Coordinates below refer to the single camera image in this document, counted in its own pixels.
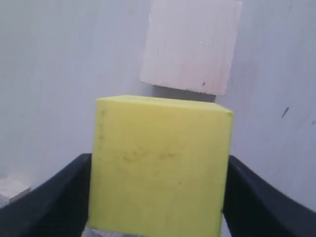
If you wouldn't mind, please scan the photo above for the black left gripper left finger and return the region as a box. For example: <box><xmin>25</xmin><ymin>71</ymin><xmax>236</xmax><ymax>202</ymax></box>
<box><xmin>0</xmin><ymin>154</ymin><xmax>91</xmax><ymax>237</ymax></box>

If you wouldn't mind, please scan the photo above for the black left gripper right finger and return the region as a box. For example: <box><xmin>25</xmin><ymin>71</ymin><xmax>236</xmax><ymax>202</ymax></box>
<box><xmin>223</xmin><ymin>155</ymin><xmax>316</xmax><ymax>237</ymax></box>

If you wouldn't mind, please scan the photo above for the medium wooden cube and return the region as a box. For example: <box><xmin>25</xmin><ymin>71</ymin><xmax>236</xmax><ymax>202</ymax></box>
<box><xmin>0</xmin><ymin>177</ymin><xmax>31</xmax><ymax>208</ymax></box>

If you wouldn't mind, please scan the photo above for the yellow cube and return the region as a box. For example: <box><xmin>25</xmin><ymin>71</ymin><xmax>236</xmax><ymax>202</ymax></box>
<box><xmin>87</xmin><ymin>95</ymin><xmax>234</xmax><ymax>237</ymax></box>

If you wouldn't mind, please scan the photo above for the large wooden cube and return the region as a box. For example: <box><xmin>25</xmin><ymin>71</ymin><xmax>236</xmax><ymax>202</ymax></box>
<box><xmin>139</xmin><ymin>0</ymin><xmax>242</xmax><ymax>96</ymax></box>

